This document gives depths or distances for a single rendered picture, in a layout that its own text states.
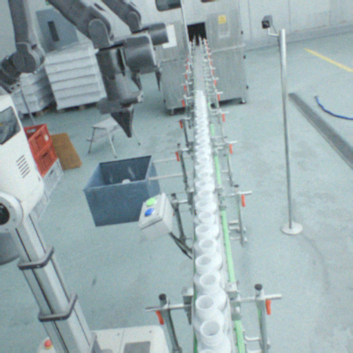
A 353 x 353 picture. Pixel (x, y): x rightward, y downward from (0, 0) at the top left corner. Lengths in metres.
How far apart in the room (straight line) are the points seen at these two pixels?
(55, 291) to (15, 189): 0.45
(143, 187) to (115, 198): 0.15
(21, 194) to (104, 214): 0.67
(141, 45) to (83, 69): 6.88
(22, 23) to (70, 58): 6.39
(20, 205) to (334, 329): 1.67
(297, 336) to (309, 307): 0.21
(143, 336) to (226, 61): 4.60
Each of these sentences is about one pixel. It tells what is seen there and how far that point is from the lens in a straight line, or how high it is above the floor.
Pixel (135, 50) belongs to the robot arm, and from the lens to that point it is 0.82.
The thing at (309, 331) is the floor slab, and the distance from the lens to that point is 2.18.
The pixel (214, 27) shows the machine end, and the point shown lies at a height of 1.22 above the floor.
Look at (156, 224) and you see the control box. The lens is 1.08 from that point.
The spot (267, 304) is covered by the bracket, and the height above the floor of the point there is 1.06.
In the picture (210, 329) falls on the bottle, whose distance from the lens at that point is 0.70.
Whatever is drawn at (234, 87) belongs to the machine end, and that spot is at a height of 0.30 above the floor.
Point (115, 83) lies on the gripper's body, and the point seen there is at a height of 1.53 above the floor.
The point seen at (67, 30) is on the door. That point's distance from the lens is 11.82.
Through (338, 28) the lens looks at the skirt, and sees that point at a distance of 11.95.
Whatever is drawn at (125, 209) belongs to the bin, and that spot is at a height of 0.81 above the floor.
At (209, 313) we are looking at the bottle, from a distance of 0.71.
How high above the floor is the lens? 1.67
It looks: 26 degrees down
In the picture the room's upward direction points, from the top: 11 degrees counter-clockwise
